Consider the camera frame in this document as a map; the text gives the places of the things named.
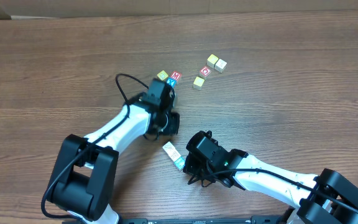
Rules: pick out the yellow block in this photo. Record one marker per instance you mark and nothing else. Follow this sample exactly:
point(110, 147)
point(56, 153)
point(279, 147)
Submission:
point(198, 83)
point(212, 60)
point(163, 75)

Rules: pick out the white W block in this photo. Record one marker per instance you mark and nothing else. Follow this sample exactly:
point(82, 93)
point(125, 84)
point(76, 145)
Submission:
point(174, 154)

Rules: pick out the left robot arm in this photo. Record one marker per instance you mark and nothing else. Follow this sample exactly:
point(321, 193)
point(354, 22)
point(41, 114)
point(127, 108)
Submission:
point(80, 186)

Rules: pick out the white block upper right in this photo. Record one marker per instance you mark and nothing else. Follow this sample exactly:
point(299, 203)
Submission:
point(220, 65)

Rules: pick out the yellow block centre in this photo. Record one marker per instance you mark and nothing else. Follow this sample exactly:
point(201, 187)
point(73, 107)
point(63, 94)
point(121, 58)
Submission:
point(198, 83)

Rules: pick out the blue X block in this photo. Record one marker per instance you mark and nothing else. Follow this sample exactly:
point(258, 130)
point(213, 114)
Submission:
point(172, 82)

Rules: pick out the yellow block upper right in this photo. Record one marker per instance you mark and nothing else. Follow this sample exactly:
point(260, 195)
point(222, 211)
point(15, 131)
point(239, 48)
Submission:
point(212, 60)

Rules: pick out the white animal block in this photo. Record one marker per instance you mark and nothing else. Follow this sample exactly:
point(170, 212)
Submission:
point(169, 148)

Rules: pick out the blue L block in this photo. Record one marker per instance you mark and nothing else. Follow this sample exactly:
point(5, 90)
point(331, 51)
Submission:
point(179, 163)

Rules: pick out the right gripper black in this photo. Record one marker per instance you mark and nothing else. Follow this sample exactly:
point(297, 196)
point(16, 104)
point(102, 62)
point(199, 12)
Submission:
point(190, 165)

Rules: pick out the red O block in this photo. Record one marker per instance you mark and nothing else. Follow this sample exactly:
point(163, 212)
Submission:
point(205, 72)

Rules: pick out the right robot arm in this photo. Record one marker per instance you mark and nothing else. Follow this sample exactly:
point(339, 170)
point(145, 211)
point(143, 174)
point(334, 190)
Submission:
point(325, 198)

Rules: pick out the red M block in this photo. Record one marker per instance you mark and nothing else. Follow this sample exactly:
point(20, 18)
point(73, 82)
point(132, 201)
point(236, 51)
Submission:
point(175, 75)

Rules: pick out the yellow block left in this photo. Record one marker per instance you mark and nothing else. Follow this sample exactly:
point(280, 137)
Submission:
point(163, 75)

